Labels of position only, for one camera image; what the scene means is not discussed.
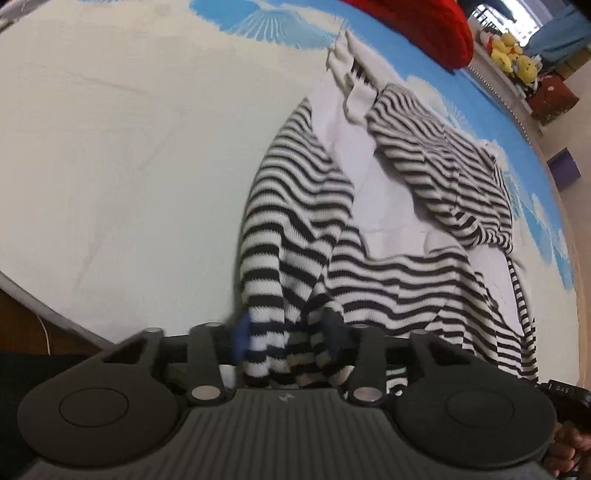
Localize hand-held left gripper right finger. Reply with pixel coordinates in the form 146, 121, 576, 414
321, 310, 446, 407

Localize blue white printed bed sheet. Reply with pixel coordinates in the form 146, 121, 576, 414
0, 0, 578, 352

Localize red folded blanket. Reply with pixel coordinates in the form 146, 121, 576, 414
342, 0, 475, 71

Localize white cable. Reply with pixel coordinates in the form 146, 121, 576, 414
34, 309, 51, 356

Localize black white striped top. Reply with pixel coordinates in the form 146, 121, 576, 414
233, 28, 541, 398

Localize blue curtain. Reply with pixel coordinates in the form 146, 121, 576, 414
525, 7, 591, 63

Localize person's right hand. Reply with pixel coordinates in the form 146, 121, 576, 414
540, 422, 591, 480

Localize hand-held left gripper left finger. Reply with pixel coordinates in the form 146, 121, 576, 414
107, 310, 252, 407

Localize wooden bed frame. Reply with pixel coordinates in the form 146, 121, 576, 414
0, 286, 116, 356

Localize purple box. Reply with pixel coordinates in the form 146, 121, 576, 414
547, 150, 581, 190

